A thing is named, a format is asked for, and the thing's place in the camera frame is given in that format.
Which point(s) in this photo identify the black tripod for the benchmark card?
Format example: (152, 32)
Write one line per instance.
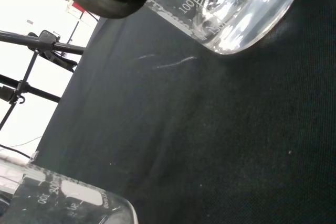
(65, 48)

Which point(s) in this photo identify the black cloth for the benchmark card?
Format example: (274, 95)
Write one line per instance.
(210, 129)

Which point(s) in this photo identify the clear tape piece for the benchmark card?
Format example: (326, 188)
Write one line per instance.
(34, 156)

